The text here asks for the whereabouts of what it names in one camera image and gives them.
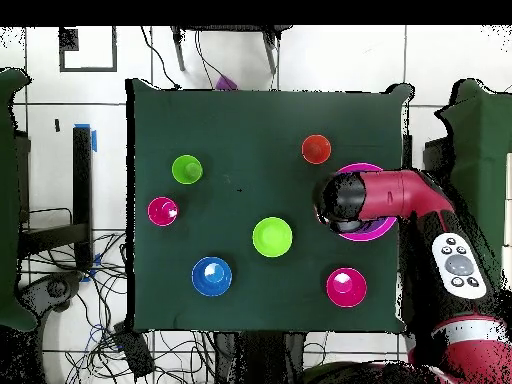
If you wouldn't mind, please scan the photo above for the green bowl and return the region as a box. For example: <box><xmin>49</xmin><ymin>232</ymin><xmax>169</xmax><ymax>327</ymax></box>
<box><xmin>251</xmin><ymin>216</ymin><xmax>294</xmax><ymax>258</ymax></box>

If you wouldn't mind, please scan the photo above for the large pink bowl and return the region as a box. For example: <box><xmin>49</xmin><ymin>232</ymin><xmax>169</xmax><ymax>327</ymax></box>
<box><xmin>315</xmin><ymin>161</ymin><xmax>398</xmax><ymax>243</ymax></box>

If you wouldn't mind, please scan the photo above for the small pinkish red bowl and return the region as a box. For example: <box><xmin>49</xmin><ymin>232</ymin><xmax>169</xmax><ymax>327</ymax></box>
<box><xmin>325</xmin><ymin>267</ymin><xmax>368</xmax><ymax>309</ymax></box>

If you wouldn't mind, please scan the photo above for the dark blue bowl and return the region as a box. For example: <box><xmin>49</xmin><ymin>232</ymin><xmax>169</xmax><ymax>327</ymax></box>
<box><xmin>190</xmin><ymin>256</ymin><xmax>234</xmax><ymax>298</ymax></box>

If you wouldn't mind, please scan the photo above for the orange cup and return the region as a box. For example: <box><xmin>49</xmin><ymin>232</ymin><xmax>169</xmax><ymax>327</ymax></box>
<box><xmin>300</xmin><ymin>134</ymin><xmax>333</xmax><ymax>166</ymax></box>

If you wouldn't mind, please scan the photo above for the green cup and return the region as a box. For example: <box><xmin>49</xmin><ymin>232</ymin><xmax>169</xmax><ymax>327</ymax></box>
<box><xmin>171</xmin><ymin>154</ymin><xmax>204</xmax><ymax>186</ymax></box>

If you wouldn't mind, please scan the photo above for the pinkish red cup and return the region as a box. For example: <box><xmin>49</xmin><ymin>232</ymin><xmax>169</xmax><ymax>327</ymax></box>
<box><xmin>146</xmin><ymin>196</ymin><xmax>180</xmax><ymax>228</ymax></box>

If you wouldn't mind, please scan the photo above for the dark green tablecloth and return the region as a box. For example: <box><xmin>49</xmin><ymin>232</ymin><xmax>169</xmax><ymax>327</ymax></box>
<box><xmin>125</xmin><ymin>77</ymin><xmax>413</xmax><ymax>333</ymax></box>

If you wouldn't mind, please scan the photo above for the small purple object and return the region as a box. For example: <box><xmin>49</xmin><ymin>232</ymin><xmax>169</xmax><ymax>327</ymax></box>
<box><xmin>214</xmin><ymin>74</ymin><xmax>238</xmax><ymax>92</ymax></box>

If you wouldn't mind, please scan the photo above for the black metal stand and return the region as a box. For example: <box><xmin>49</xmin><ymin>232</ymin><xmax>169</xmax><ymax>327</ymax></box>
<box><xmin>17</xmin><ymin>123</ymin><xmax>98</xmax><ymax>271</ymax></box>
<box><xmin>415</xmin><ymin>135</ymin><xmax>455</xmax><ymax>177</ymax></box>

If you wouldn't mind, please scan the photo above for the black power brick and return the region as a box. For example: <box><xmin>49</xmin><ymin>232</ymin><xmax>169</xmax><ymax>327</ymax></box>
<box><xmin>112</xmin><ymin>321</ymin><xmax>156</xmax><ymax>380</ymax></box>

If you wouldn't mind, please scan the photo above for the green cloth covered table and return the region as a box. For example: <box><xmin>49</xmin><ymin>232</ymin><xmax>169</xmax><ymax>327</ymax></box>
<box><xmin>0</xmin><ymin>67</ymin><xmax>38</xmax><ymax>333</ymax></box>
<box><xmin>434</xmin><ymin>78</ymin><xmax>512</xmax><ymax>281</ymax></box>

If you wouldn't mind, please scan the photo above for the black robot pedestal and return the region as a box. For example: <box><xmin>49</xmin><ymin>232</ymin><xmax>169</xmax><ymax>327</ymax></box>
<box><xmin>212</xmin><ymin>331</ymin><xmax>309</xmax><ymax>384</ymax></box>

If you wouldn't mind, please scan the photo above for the black camera tripod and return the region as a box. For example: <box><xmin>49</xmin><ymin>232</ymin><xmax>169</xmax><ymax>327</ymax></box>
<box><xmin>170</xmin><ymin>25</ymin><xmax>293</xmax><ymax>75</ymax></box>

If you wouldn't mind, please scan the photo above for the tangle of cables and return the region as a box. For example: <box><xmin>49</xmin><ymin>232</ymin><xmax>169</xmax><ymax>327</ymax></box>
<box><xmin>17</xmin><ymin>229</ymin><xmax>217</xmax><ymax>384</ymax></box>

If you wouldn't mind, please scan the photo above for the dark grey pedestal leg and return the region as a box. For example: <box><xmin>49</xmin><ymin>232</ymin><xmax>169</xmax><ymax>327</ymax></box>
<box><xmin>17</xmin><ymin>270</ymin><xmax>84</xmax><ymax>315</ymax></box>

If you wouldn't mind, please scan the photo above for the black square frame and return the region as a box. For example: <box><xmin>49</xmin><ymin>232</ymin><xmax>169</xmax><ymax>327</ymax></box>
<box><xmin>58</xmin><ymin>25</ymin><xmax>118</xmax><ymax>74</ymax></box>

